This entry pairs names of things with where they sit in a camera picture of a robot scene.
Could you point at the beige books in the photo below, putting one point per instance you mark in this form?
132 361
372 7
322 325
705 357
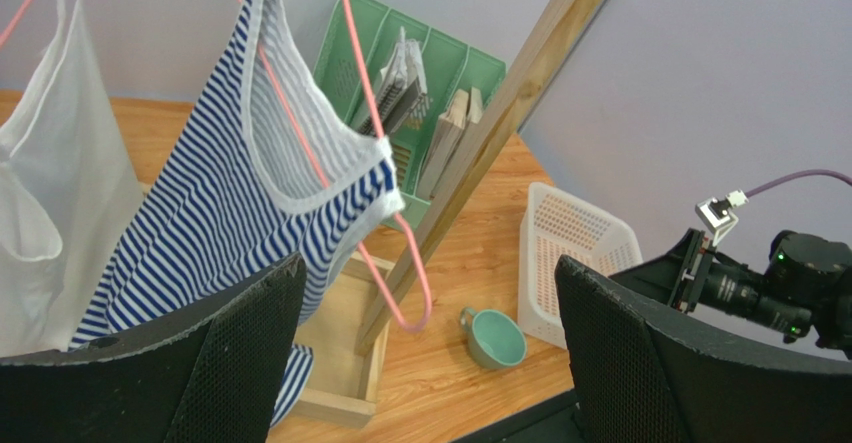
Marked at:
452 127

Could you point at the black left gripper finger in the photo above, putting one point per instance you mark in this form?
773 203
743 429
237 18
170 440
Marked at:
208 372

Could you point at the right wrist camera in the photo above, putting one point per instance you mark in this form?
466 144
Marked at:
718 214

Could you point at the grey striped folded cloth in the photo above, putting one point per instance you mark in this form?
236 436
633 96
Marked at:
400 85

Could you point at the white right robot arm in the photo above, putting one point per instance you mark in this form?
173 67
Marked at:
805 288

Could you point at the pink wire hanger with white top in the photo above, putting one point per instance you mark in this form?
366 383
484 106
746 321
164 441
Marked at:
14 22

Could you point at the wooden clothes rack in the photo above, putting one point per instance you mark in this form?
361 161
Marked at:
350 330

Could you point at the blue white striped tank top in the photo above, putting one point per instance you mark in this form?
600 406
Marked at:
207 222

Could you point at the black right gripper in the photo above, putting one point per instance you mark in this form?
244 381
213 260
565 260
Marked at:
646 373

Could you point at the green ceramic cup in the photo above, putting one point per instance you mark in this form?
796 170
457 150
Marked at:
494 340

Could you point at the green plastic file organizer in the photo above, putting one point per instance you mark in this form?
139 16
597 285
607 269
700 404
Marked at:
449 63

